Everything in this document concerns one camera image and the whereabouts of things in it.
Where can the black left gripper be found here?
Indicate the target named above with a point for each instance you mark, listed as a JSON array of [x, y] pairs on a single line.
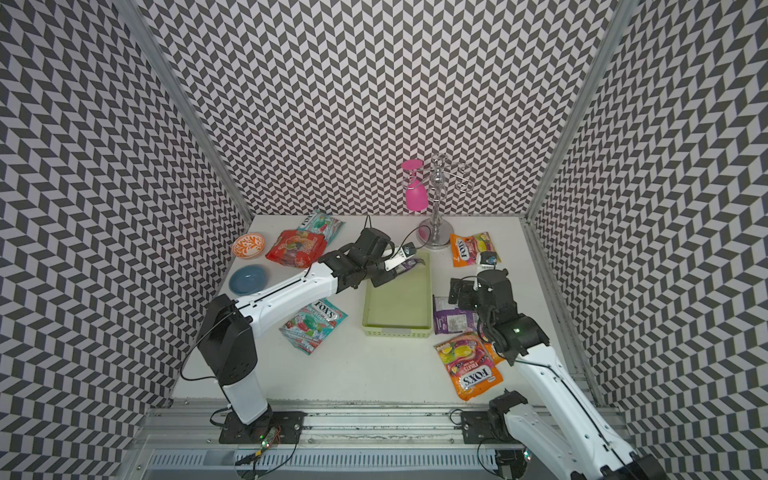
[[386, 277]]

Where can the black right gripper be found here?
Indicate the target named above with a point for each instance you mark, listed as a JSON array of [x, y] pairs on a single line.
[[467, 288]]

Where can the purple candy bag back side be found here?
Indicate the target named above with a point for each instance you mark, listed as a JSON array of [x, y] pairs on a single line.
[[450, 319]]

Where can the teal Fox's mint candy bag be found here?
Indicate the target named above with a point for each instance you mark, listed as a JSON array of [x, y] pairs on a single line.
[[312, 324]]

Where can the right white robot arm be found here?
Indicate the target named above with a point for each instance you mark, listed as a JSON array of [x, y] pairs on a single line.
[[579, 443]]

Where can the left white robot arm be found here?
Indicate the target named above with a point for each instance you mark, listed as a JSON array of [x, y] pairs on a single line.
[[231, 327]]

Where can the green perforated plastic basket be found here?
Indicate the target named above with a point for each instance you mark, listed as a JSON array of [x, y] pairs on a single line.
[[402, 307]]

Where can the orange Fox's candy bag far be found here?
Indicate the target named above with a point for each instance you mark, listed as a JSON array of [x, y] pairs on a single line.
[[466, 250]]

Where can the orange fox's candy bag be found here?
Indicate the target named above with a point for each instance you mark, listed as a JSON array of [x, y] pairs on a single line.
[[471, 368], [494, 355], [466, 250]]

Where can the chrome glass holder stand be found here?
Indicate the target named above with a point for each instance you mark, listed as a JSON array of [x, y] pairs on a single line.
[[442, 175]]

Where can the orange Fox's candy bag middle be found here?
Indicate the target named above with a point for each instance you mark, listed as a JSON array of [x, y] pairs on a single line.
[[494, 355]]

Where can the orange Fox's candy bag near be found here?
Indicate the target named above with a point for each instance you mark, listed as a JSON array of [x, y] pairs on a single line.
[[471, 368]]

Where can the teal mint candy bag far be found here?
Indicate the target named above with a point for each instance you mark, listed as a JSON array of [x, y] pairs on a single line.
[[319, 222]]

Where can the red cocoaland candy bag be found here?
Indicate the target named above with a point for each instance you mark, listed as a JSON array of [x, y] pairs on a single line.
[[297, 248]]

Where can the pink plastic wine glass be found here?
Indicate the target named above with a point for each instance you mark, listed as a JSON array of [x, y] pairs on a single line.
[[416, 196]]

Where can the blue small bowl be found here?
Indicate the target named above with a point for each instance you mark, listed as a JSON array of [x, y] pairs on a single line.
[[248, 280]]

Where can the orange patterned small bowl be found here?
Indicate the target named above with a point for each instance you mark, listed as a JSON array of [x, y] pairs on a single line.
[[249, 246]]

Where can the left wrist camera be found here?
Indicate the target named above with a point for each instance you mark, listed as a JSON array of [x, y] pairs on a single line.
[[402, 254]]

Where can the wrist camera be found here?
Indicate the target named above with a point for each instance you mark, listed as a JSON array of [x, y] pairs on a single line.
[[402, 254], [488, 260]]

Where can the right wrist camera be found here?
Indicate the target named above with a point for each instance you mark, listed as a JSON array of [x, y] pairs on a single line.
[[488, 260]]

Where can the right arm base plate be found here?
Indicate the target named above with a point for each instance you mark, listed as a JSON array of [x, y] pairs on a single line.
[[483, 427]]

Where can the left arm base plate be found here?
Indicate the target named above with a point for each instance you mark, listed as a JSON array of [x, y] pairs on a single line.
[[287, 426]]

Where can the aluminium front rail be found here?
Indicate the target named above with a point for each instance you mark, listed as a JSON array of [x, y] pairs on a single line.
[[338, 441]]

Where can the aluminium frame post right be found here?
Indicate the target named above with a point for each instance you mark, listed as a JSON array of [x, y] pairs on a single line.
[[604, 54]]

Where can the aluminium frame post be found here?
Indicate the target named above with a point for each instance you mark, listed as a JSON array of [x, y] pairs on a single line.
[[604, 54], [129, 12]]

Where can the aluminium frame post left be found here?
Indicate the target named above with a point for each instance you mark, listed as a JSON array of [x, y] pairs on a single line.
[[129, 12]]

